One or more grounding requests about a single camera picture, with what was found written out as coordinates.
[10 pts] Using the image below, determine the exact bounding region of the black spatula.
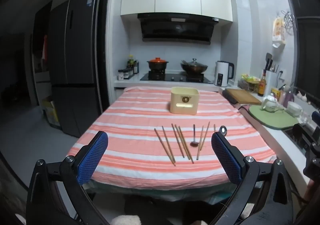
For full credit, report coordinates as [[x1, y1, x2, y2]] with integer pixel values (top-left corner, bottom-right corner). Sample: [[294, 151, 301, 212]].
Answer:
[[264, 53, 273, 71]]

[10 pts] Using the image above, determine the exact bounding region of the black gas stove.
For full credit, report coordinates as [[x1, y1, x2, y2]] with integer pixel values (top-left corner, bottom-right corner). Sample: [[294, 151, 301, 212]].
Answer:
[[140, 70, 213, 84]]

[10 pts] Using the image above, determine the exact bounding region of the pink spray bottle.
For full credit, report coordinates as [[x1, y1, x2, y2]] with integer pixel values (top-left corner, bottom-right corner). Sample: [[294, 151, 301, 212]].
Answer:
[[285, 85, 295, 105]]

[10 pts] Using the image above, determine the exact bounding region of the row of spice jars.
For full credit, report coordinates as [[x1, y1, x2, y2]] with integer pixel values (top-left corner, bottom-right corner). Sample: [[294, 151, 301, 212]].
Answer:
[[117, 67, 134, 80]]

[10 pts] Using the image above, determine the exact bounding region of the white electric kettle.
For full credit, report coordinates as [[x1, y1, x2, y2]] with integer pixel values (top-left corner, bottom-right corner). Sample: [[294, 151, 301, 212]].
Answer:
[[214, 60, 235, 87]]

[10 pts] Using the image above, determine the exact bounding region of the green drying mat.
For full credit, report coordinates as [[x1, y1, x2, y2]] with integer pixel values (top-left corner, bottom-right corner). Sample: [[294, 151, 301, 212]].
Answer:
[[247, 105, 299, 130]]

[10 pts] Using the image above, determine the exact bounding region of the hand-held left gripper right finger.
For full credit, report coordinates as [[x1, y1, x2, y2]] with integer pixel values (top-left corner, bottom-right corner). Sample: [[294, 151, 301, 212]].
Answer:
[[211, 131, 294, 225]]

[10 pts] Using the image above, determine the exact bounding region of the orange striped tablecloth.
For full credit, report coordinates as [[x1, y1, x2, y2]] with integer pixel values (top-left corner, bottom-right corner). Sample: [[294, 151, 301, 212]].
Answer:
[[65, 86, 277, 190]]

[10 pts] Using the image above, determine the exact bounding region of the wire basket with packets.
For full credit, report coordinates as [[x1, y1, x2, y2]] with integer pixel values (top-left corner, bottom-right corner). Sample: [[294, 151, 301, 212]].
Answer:
[[237, 74, 262, 94]]

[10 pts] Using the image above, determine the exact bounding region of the cream utensil holder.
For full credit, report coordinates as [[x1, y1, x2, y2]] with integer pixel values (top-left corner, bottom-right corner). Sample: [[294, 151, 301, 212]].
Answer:
[[170, 87, 200, 115]]

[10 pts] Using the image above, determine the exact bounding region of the small metal spoon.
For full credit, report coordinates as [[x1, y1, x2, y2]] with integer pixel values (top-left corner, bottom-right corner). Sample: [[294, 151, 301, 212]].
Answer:
[[190, 124, 199, 147]]

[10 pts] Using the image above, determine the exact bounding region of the yellow cardboard box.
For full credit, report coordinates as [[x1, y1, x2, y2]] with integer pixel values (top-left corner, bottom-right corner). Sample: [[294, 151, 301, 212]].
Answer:
[[41, 97, 60, 128]]

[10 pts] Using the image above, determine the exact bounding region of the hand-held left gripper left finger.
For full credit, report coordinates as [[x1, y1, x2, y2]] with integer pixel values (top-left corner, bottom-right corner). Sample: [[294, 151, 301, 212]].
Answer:
[[26, 130, 110, 225]]

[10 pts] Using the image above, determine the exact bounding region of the person's right forearm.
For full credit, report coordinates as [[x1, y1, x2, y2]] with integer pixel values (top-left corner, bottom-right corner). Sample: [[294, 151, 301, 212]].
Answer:
[[306, 179, 320, 213]]

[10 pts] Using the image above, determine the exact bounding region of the printed wall bag holder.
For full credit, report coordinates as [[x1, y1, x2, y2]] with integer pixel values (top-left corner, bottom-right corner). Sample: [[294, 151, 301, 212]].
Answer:
[[272, 17, 287, 47]]

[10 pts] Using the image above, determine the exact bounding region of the white cup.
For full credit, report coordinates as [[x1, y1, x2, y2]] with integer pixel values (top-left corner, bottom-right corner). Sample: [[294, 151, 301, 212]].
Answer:
[[287, 101, 303, 116]]

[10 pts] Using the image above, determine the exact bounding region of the black pot with orange lid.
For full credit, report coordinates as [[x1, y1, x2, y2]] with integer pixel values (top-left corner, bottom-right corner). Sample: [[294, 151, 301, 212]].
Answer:
[[147, 57, 169, 71]]

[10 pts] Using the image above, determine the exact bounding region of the metal wire rack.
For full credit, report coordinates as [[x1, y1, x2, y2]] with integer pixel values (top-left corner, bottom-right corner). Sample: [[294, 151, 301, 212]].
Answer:
[[280, 10, 295, 35]]

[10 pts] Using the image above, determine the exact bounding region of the brown sauce bottle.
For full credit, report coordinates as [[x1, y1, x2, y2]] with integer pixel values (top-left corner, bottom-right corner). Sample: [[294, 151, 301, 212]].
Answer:
[[257, 69, 267, 97]]

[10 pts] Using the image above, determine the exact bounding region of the dark refrigerator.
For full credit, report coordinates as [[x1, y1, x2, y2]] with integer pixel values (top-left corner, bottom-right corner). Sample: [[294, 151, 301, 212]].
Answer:
[[49, 0, 104, 138]]

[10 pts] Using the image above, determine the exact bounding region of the black range hood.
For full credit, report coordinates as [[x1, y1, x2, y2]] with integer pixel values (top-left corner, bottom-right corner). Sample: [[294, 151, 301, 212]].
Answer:
[[137, 13, 220, 45]]

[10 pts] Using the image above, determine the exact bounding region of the white teapot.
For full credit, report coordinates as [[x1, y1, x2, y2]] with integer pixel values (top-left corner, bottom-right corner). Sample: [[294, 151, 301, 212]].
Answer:
[[261, 95, 279, 113]]

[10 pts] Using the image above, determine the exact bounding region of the wooden cutting board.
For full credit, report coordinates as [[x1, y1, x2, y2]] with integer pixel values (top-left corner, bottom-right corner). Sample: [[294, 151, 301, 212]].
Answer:
[[225, 88, 262, 105]]

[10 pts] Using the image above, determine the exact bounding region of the white utensil caddy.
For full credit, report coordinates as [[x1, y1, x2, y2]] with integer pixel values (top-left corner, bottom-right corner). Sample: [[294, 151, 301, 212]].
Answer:
[[265, 70, 278, 95]]

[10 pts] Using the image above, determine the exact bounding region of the wok with glass lid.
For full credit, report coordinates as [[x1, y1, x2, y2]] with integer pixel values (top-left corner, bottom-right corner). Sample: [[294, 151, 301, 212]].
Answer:
[[180, 58, 208, 74]]

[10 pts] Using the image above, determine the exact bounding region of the white fuzzy cloth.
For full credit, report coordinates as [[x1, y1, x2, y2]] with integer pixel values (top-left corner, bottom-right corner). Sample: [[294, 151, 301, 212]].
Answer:
[[111, 214, 142, 225]]

